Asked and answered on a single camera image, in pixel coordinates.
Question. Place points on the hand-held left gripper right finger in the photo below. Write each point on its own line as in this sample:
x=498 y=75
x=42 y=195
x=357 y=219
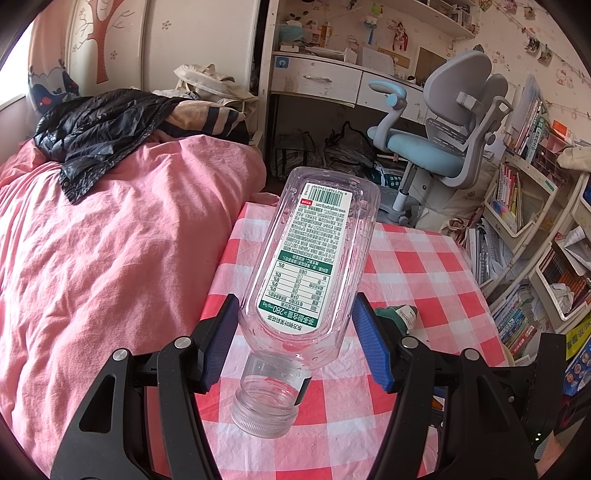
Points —
x=371 y=341

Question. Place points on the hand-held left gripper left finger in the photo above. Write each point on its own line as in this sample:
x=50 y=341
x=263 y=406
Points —
x=221 y=341

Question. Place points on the green wrapper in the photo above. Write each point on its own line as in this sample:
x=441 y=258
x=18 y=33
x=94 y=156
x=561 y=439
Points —
x=392 y=316

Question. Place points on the clear plastic bottle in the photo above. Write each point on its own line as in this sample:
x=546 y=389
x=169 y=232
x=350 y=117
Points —
x=314 y=258

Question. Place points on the person's right forearm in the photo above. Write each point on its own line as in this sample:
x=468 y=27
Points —
x=551 y=457

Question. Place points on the yellow printed box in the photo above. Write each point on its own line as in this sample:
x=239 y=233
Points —
x=579 y=360

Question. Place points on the pale yellow round object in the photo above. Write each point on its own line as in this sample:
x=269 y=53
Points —
x=509 y=356

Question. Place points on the red white checkered tablecloth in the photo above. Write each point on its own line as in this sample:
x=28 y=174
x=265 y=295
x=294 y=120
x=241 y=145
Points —
x=406 y=272

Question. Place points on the pink duvet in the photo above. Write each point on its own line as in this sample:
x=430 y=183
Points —
x=115 y=254

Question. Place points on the white bookshelf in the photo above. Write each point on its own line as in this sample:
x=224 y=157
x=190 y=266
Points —
x=540 y=217

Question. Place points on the blue patterned bag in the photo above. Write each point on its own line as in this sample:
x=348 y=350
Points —
x=388 y=175

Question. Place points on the beige cloth bag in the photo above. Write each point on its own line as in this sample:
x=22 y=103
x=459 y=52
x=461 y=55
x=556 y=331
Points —
x=466 y=203

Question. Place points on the bookshelf with books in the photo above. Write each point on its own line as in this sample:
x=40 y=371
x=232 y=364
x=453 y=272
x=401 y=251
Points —
x=510 y=189

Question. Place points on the clear plastic storage bag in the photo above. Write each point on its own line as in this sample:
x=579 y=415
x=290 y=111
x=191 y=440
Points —
x=348 y=150
x=295 y=157

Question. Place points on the grey blue desk chair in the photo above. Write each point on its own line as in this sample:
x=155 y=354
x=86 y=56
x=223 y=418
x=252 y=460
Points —
x=415 y=147

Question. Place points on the cream cloth bundle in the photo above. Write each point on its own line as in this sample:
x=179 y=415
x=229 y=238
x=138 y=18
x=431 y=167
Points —
x=575 y=159

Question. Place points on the beige navy striped pillow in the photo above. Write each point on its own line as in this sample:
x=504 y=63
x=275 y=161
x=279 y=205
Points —
x=203 y=117

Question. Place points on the black down jacket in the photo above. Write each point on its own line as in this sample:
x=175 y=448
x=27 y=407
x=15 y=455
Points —
x=101 y=120

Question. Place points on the cream canvas tote bag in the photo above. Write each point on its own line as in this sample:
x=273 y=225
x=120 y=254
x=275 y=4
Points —
x=207 y=81

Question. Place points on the white desk with drawers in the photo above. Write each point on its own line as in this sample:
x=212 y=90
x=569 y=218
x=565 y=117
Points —
x=314 y=76

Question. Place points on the cork board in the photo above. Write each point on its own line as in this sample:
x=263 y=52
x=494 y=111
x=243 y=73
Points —
x=430 y=63

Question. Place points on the cartoon printed cloth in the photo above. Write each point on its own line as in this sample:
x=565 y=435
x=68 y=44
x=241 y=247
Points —
x=46 y=97

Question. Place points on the white wardrobe with tree print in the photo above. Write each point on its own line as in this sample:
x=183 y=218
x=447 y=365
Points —
x=203 y=37

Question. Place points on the window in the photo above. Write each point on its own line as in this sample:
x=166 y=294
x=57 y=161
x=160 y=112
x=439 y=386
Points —
x=14 y=69

